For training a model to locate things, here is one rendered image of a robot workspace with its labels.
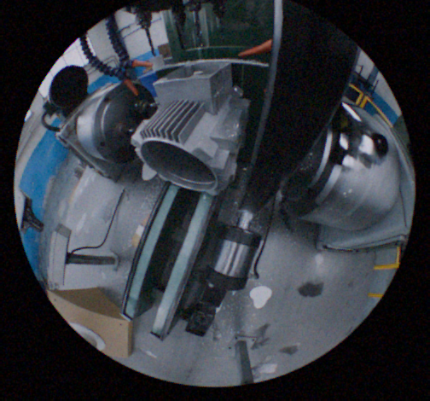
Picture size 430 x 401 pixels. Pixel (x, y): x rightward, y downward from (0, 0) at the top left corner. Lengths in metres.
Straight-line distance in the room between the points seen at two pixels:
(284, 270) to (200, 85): 0.49
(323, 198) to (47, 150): 5.70
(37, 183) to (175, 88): 5.59
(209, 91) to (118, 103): 0.25
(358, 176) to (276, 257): 0.34
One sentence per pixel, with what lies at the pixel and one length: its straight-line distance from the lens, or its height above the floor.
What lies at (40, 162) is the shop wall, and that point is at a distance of 5.60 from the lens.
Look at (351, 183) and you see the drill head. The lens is 0.17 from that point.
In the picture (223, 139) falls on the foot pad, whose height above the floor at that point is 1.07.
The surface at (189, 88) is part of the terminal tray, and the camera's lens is 0.21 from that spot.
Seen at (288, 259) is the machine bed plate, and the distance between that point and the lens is 0.45.
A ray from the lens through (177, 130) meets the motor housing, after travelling 0.17.
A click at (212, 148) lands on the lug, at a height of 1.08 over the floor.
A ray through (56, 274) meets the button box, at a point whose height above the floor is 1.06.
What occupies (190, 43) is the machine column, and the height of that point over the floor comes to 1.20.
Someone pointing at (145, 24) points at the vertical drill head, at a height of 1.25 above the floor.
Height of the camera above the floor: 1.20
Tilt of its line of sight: 64 degrees down
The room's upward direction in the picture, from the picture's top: 11 degrees counter-clockwise
